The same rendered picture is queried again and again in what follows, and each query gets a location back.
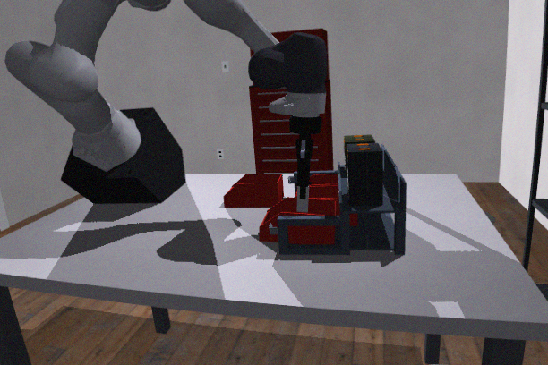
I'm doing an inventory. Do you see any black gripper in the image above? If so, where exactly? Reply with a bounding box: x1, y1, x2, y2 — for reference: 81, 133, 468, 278
289, 115, 321, 212

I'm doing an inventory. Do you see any red bin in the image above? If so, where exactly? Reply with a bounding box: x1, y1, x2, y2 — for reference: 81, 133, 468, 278
225, 174, 284, 208
309, 174, 338, 187
309, 185, 358, 226
260, 197, 336, 244

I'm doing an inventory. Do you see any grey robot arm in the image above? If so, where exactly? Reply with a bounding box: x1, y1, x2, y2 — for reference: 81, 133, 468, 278
5, 0, 327, 172

